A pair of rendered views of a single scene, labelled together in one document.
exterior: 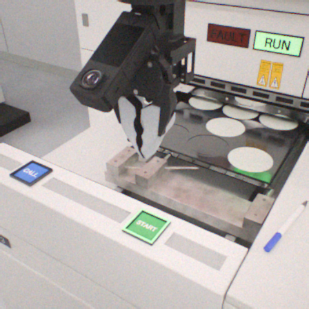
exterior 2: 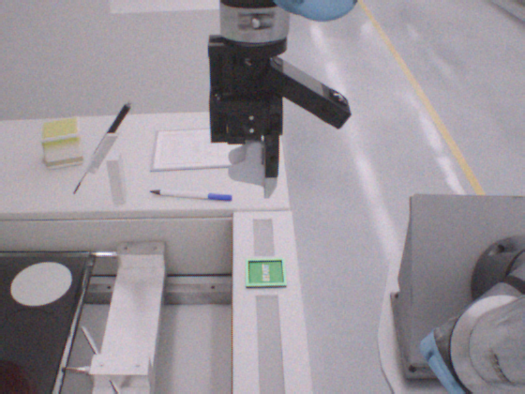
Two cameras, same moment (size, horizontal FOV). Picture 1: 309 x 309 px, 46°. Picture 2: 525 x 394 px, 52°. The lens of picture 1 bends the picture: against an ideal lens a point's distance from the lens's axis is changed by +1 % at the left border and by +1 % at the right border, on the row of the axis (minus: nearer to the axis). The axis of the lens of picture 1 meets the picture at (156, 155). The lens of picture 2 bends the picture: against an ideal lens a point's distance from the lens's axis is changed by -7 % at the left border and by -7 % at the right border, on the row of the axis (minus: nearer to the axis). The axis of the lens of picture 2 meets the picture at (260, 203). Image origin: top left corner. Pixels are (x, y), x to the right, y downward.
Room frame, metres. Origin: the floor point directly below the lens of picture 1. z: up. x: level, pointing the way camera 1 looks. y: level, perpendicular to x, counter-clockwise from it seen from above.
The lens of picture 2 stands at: (0.75, 0.51, 1.52)
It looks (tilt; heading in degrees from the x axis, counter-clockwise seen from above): 36 degrees down; 236
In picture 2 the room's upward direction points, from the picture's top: straight up
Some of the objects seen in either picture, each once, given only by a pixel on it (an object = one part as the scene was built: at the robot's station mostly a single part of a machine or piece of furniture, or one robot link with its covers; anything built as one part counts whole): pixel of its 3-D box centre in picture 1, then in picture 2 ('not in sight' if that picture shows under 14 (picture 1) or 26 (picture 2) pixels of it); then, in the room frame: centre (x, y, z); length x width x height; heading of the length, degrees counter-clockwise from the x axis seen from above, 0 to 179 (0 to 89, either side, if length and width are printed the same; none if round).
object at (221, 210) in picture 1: (181, 194); (131, 341); (0.60, -0.06, 0.87); 0.36 x 0.08 x 0.03; 58
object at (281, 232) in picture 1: (287, 223); (189, 194); (0.40, -0.20, 0.97); 0.14 x 0.01 x 0.01; 138
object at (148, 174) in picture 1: (152, 171); (121, 370); (0.64, 0.01, 0.89); 0.08 x 0.03 x 0.03; 148
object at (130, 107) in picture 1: (141, 119); (252, 173); (0.43, 0.02, 1.14); 0.06 x 0.03 x 0.09; 148
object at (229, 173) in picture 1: (193, 161); (70, 336); (0.68, -0.09, 0.90); 0.38 x 0.01 x 0.01; 58
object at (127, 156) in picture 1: (123, 160); not in sight; (0.68, 0.08, 0.89); 0.08 x 0.03 x 0.03; 148
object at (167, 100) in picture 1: (156, 101); not in sight; (0.39, 0.00, 1.19); 0.05 x 0.02 x 0.09; 58
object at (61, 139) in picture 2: not in sight; (62, 143); (0.54, -0.45, 1.00); 0.07 x 0.07 x 0.07; 73
